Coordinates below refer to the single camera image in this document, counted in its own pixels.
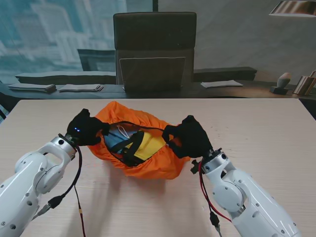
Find copper lamp shade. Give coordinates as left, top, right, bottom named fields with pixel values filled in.
left=268, top=0, right=316, bottom=17

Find dark brown office chair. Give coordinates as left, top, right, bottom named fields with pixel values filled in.
left=113, top=11, right=198, bottom=95

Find black right USB cable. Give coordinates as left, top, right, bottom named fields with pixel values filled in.
left=209, top=209, right=223, bottom=237

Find black left USB cable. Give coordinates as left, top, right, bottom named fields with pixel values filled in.
left=32, top=145, right=83, bottom=220

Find white paper sheets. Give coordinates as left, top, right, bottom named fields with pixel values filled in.
left=200, top=79, right=244, bottom=89

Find long dark slab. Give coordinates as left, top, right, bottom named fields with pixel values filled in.
left=193, top=67, right=258, bottom=81

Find thin red left wire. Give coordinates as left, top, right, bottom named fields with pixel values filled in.
left=74, top=187, right=87, bottom=237

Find egg-shaped ornament on base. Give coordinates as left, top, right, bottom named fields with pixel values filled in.
left=269, top=72, right=292, bottom=95

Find thin red wire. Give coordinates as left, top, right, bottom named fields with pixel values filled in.
left=74, top=187, right=87, bottom=237
left=198, top=160, right=233, bottom=223

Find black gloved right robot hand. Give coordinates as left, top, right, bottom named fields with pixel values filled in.
left=161, top=115, right=214, bottom=159

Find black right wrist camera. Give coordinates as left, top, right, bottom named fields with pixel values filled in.
left=190, top=159, right=203, bottom=174

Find orange rain cover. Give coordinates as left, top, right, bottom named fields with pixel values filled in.
left=86, top=100, right=192, bottom=180

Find thin grey paper stack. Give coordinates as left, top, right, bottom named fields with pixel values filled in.
left=58, top=83, right=104, bottom=93

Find black usb cable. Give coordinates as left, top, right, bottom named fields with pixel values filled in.
left=209, top=209, right=223, bottom=237
left=32, top=145, right=83, bottom=220

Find long grey slab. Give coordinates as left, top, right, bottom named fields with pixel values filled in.
left=14, top=71, right=117, bottom=85

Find thin red right wire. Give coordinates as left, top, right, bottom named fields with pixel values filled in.
left=198, top=160, right=233, bottom=223

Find blue yellow black backpack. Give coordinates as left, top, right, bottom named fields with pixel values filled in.
left=103, top=123, right=167, bottom=166

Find dark background desk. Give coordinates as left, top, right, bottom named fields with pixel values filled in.
left=0, top=80, right=316, bottom=101

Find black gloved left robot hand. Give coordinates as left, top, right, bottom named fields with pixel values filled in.
left=66, top=108, right=111, bottom=147

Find row of tan books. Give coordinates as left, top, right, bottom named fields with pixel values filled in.
left=293, top=70, right=316, bottom=96

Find thick grey paper stack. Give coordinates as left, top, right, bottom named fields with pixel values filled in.
left=6, top=83, right=57, bottom=94

